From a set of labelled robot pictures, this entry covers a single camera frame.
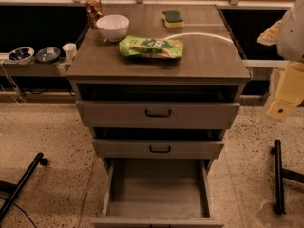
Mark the grey drawer cabinet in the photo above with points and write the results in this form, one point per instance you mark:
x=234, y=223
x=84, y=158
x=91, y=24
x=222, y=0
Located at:
x=210, y=57

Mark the white bowl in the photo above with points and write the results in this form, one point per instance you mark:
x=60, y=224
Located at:
x=113, y=27

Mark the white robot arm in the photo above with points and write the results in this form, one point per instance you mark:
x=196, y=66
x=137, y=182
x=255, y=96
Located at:
x=288, y=36

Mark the blue patterned bowl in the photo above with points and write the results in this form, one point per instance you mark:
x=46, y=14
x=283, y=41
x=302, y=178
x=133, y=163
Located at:
x=21, y=55

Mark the black right stand leg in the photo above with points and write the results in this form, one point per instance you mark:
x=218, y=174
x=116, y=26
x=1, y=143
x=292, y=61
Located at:
x=281, y=174

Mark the middle drawer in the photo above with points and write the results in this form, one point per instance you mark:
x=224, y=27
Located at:
x=157, y=143

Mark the drawer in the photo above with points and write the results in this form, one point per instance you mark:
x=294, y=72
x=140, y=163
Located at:
x=157, y=143
x=157, y=106
x=157, y=193

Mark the white paper cup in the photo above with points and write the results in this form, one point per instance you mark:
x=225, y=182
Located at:
x=70, y=50

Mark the green yellow sponge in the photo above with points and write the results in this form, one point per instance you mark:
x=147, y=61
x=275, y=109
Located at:
x=172, y=19

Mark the black stand leg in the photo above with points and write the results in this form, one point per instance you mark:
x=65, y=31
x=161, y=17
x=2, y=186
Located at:
x=281, y=174
x=14, y=189

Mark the dark blue shallow bowl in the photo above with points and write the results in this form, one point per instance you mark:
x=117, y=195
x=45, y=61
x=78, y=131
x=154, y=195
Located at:
x=48, y=55

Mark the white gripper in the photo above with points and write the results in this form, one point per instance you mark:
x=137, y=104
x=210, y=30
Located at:
x=292, y=37

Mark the top drawer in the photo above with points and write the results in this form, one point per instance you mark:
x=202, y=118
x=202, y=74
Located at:
x=157, y=106

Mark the black left stand leg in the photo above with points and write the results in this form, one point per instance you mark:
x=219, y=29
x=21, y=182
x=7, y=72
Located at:
x=14, y=189

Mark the green rice chip bag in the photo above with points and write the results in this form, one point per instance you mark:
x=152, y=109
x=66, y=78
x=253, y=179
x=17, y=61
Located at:
x=142, y=47

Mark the bottom drawer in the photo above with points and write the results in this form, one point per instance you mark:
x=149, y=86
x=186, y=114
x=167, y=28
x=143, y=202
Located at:
x=157, y=193

